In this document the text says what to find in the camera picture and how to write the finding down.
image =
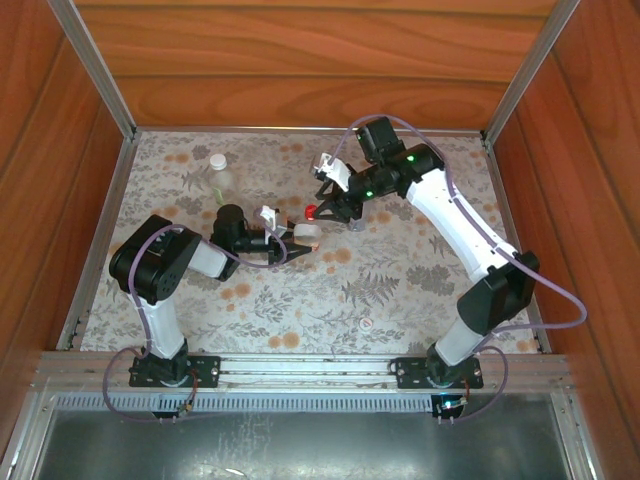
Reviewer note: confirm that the plain white bottle cap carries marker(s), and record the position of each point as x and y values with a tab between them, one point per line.
218	161

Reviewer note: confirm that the grey metal sheet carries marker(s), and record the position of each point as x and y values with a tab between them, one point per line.
300	445

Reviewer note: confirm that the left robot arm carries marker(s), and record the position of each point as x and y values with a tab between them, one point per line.
160	325

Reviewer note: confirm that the clear bottle red white label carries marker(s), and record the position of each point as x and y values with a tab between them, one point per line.
306	234

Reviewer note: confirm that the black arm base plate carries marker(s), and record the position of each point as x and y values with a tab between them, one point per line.
410	372
205	372

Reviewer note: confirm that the red bottle cap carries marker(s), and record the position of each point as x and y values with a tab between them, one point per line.
311	212

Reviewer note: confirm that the large clear plastic bottle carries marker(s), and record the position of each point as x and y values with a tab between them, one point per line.
222	182

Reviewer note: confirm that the aluminium lower frame rail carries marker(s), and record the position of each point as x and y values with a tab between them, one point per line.
22	445
575	440

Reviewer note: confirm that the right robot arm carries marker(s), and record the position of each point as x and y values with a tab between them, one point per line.
445	220

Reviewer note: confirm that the small circuit board green LED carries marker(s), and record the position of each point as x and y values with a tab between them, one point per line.
451	404

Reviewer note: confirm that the long aluminium mounting rail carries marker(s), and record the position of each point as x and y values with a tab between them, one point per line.
300	367

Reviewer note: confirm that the floral print tablecloth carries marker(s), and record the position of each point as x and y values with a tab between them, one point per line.
310	295

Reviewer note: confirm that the aluminium side rail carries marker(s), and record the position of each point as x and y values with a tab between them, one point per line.
501	200
97	240

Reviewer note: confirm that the aluminium frame post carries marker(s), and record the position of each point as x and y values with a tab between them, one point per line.
95	70
530	65

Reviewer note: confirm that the thin aluminium edge rail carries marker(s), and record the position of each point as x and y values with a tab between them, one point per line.
300	129

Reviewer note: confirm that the white cap with red print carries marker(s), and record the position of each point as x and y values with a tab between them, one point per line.
367	323

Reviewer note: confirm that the small blue-tinted clear bottle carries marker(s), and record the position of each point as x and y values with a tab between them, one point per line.
357	226

